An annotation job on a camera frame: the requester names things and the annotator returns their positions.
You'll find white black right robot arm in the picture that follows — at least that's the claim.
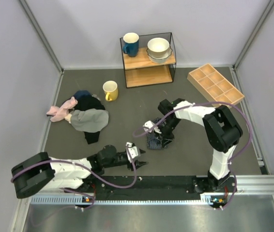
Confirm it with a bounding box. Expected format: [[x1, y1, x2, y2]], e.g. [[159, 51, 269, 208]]
[[155, 99, 243, 193]]

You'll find navy striped boxer underwear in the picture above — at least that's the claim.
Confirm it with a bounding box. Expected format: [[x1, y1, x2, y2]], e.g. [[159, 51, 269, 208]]
[[147, 121, 174, 150]]

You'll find cream ceramic bowl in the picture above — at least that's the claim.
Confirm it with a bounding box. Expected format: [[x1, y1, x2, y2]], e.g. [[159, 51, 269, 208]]
[[147, 37, 170, 58]]

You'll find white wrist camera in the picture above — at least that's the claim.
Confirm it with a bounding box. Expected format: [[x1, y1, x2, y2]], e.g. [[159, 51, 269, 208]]
[[126, 142, 140, 163], [142, 120, 162, 134]]

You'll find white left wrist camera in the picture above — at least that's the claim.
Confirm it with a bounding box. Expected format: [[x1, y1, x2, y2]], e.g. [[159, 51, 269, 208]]
[[126, 142, 140, 163]]

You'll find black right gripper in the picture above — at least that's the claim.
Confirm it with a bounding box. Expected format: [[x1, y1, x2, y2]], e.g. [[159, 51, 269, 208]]
[[153, 118, 182, 148]]

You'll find dark blue garment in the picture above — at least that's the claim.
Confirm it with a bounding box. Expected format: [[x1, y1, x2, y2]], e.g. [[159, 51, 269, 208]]
[[73, 90, 92, 101]]

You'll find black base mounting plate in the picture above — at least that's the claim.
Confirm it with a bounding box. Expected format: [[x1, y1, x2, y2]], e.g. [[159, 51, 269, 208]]
[[75, 176, 231, 200]]

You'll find black wire wooden shelf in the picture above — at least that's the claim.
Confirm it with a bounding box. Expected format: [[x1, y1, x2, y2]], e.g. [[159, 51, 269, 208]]
[[122, 32, 177, 88]]

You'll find yellow ceramic mug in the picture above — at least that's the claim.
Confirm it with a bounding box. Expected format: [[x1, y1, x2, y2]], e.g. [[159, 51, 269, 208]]
[[103, 81, 119, 102]]

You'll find white scalloped bowl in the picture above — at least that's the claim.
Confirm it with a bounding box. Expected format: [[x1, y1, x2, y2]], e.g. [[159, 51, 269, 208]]
[[146, 47, 173, 64]]

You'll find wooden compartment tray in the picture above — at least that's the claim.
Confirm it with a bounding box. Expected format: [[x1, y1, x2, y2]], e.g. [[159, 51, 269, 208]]
[[187, 63, 244, 105]]

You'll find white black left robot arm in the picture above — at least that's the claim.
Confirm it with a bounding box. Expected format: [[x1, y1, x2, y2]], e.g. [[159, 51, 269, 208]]
[[11, 142, 146, 199]]

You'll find black garment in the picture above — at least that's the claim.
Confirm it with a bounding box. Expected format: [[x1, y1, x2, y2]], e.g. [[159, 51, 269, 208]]
[[75, 95, 105, 145]]

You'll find grey slotted cable duct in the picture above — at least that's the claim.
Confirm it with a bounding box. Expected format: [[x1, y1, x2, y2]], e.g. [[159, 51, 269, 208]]
[[30, 194, 218, 205]]

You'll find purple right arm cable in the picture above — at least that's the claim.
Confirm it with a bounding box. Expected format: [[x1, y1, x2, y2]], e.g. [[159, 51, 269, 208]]
[[132, 101, 253, 210]]

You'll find blue ceramic mug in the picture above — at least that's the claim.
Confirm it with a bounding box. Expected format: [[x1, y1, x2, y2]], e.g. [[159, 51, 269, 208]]
[[122, 32, 139, 57]]

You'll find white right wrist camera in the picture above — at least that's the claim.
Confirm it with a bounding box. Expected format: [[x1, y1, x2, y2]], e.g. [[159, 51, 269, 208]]
[[142, 120, 162, 134]]

